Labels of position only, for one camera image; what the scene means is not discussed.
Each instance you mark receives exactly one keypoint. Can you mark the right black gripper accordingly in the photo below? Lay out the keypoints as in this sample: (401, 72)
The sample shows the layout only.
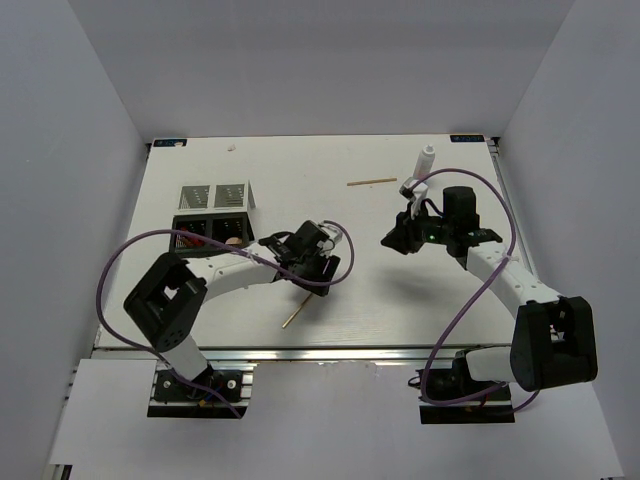
(403, 237)

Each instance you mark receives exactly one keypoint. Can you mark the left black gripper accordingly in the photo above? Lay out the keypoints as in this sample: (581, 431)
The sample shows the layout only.
(321, 261)

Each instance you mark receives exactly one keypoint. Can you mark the wooden stick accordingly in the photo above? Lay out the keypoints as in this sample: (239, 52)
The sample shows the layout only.
(296, 312)
(371, 181)

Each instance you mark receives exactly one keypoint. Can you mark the white pink blue bottle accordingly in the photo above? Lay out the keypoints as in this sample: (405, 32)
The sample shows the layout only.
(424, 162)

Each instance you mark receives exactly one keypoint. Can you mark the dark red makeup pencil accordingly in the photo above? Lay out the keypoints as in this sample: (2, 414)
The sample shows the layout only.
(188, 242)

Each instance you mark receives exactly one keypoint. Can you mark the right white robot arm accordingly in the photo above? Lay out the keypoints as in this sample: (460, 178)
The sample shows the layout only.
(553, 343)

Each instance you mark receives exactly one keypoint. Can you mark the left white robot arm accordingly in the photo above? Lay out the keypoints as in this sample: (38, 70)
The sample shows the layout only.
(166, 302)

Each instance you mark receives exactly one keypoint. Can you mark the black mesh organizer box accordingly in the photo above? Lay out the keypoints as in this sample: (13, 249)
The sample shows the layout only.
(218, 227)

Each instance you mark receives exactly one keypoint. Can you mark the right blue table label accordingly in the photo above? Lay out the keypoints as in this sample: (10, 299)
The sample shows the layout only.
(467, 138)

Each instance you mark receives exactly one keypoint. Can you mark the blue table label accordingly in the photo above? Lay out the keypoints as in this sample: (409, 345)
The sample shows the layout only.
(169, 143)
(467, 138)

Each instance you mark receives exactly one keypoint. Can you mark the white mesh organizer box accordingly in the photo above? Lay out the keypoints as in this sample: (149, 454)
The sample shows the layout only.
(217, 197)

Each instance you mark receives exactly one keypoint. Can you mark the left blue table label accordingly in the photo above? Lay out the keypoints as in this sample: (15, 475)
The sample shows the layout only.
(169, 143)

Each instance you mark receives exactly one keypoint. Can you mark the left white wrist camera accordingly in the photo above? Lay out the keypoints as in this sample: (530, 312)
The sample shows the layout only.
(334, 235)

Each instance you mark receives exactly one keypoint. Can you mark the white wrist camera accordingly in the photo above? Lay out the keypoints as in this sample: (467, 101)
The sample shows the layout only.
(334, 235)
(415, 192)

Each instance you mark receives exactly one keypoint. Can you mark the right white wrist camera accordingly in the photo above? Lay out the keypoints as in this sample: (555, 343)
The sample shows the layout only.
(415, 192)

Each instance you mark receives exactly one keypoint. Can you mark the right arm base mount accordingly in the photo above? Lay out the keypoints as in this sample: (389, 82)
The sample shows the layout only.
(457, 399)

